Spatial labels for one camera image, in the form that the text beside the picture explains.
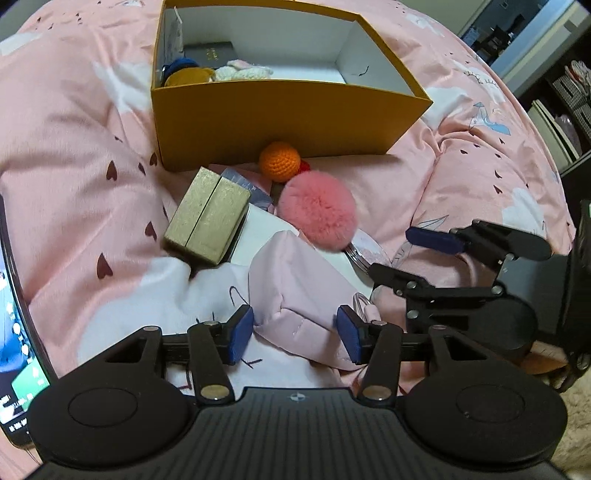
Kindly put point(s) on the pink fur pompom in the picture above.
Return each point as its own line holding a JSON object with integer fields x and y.
{"x": 316, "y": 207}

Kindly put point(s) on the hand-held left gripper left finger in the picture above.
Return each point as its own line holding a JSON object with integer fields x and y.
{"x": 240, "y": 334}

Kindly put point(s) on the dark chair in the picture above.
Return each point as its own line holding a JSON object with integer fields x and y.
{"x": 489, "y": 41}

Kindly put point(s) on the dark shelf unit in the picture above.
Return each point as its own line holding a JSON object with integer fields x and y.
{"x": 545, "y": 92}

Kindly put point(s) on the gold gift box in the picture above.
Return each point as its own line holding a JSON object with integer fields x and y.
{"x": 207, "y": 217}

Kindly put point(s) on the beige fluffy cloth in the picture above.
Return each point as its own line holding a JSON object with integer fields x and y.
{"x": 577, "y": 434}

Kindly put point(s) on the round glitter compact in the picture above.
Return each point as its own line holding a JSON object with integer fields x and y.
{"x": 369, "y": 249}

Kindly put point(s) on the pink fabric pouch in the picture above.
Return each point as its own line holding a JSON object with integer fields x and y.
{"x": 295, "y": 295}

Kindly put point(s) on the smartphone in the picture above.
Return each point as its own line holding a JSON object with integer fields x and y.
{"x": 18, "y": 369}

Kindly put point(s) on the orange cardboard box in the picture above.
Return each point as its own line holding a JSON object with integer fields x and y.
{"x": 277, "y": 120}

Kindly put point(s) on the small black box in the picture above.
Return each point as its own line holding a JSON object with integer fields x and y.
{"x": 212, "y": 53}

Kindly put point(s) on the blue picture card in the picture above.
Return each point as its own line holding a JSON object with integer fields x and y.
{"x": 235, "y": 177}

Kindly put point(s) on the checked storage basket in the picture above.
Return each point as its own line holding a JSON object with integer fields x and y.
{"x": 572, "y": 92}

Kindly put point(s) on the brown teddy bear plush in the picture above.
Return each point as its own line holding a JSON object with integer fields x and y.
{"x": 189, "y": 76}

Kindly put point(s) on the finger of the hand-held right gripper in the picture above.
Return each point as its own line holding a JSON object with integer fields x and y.
{"x": 434, "y": 240}
{"x": 392, "y": 277}

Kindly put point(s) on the cream storage bin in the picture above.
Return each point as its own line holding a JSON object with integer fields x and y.
{"x": 551, "y": 129}

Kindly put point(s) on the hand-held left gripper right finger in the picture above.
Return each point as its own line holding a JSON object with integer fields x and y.
{"x": 351, "y": 334}

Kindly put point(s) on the orange crochet ball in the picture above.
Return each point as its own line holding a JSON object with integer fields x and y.
{"x": 279, "y": 159}

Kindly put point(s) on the white crochet doll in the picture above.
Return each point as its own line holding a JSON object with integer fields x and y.
{"x": 235, "y": 71}

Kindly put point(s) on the small red crochet piece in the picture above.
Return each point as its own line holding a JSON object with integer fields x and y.
{"x": 304, "y": 167}

